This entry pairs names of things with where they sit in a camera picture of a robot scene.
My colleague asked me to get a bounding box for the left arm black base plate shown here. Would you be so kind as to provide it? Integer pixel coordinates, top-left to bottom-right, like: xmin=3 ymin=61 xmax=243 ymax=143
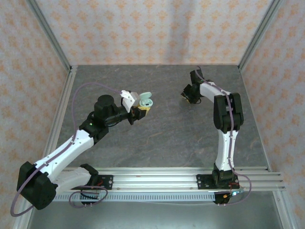
xmin=70 ymin=175 xmax=113 ymax=191

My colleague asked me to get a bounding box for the green earbud charging case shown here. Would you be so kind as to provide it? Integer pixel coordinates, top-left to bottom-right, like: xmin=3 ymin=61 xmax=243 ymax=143
xmin=138 ymin=92 xmax=153 ymax=107

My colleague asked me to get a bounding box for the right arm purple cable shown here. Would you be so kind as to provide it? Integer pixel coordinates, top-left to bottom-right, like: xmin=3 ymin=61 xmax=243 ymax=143
xmin=195 ymin=65 xmax=253 ymax=207

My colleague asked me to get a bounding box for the slotted grey cable duct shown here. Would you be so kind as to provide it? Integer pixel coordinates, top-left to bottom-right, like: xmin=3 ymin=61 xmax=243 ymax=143
xmin=53 ymin=192 xmax=216 ymax=202

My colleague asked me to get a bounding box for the aluminium mounting rail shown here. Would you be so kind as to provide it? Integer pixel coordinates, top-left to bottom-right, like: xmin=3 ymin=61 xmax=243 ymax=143
xmin=25 ymin=167 xmax=286 ymax=191

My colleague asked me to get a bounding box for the grey metal sheet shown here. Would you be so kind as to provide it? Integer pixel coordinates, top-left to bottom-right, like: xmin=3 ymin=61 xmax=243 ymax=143
xmin=26 ymin=201 xmax=284 ymax=229

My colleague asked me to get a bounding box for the aluminium side rail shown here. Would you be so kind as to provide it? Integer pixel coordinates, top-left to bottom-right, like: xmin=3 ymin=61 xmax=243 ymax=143
xmin=238 ymin=64 xmax=297 ymax=229
xmin=13 ymin=65 xmax=78 ymax=229

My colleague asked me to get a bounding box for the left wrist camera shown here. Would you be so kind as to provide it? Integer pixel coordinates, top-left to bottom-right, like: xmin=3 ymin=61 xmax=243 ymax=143
xmin=120 ymin=90 xmax=139 ymax=113

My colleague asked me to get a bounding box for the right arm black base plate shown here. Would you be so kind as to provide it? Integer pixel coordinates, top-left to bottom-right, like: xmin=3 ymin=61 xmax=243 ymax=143
xmin=196 ymin=174 xmax=239 ymax=191

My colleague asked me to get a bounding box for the aluminium frame post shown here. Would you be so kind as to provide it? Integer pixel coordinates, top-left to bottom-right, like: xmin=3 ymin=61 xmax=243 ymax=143
xmin=25 ymin=0 xmax=72 ymax=71
xmin=238 ymin=0 xmax=284 ymax=70

